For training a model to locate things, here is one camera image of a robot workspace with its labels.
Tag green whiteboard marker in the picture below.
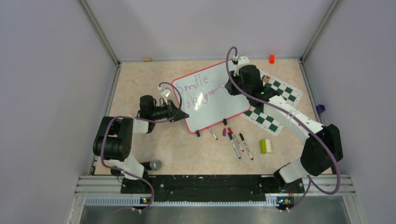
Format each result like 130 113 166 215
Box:
207 127 218 140

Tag green white toy brick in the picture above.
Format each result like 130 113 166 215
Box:
260 139 272 154

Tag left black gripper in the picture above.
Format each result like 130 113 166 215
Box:
151 100 189 122

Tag orange block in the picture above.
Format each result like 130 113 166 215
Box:
269 54 276 64

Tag purple block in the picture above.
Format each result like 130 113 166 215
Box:
315 105 326 114

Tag black whiteboard marker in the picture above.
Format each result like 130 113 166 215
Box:
239 133 254 160

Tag wooden cube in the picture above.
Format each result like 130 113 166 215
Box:
263 76 271 83

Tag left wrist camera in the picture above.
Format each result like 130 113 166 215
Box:
158 87 171 101

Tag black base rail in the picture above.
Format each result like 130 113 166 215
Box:
120 175 305 203

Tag green white chessboard mat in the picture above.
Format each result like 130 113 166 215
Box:
241 69 304 137

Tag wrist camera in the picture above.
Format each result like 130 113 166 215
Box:
232 56 251 71
158 87 171 101

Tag red whiteboard marker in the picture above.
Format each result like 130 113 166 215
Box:
227 127 244 152

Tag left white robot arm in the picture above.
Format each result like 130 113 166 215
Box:
92 95 189 193

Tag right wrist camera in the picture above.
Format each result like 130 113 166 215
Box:
232 56 251 71

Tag black grey microphone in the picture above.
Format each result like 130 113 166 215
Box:
110 159 163 176

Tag blue whiteboard marker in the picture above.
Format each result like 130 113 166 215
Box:
227 133 241 159

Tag cork stopper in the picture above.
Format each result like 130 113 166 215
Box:
142 57 152 62

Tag pink framed whiteboard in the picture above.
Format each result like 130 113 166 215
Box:
172 62 250 133

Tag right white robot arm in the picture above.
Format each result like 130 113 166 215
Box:
225 64 343 192

